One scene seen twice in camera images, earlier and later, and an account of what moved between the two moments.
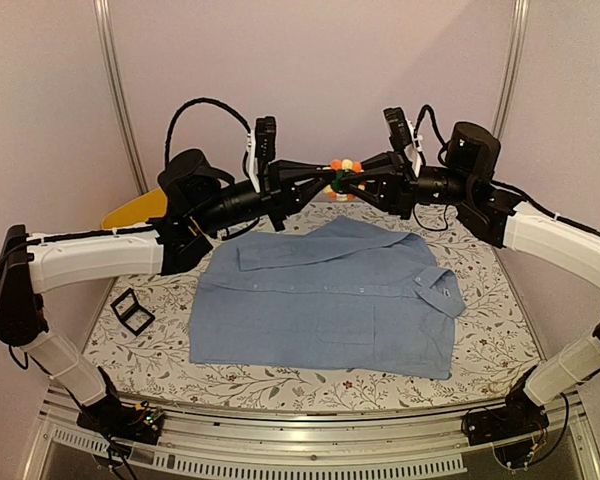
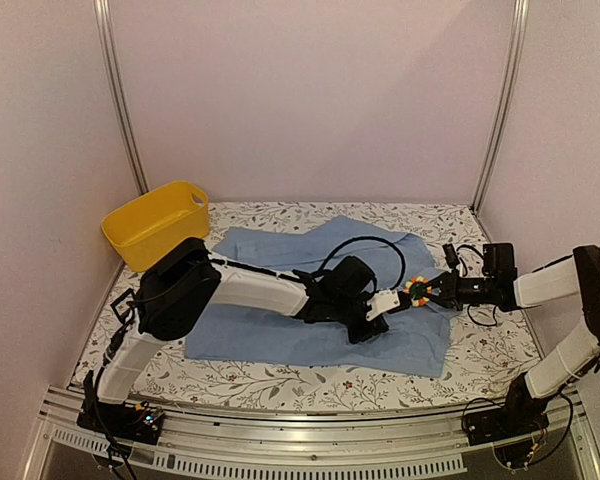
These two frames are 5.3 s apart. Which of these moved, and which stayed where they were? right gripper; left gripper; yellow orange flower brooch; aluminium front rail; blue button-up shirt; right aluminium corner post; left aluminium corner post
Moved: yellow orange flower brooch; left gripper; right gripper
Stayed: right aluminium corner post; aluminium front rail; blue button-up shirt; left aluminium corner post
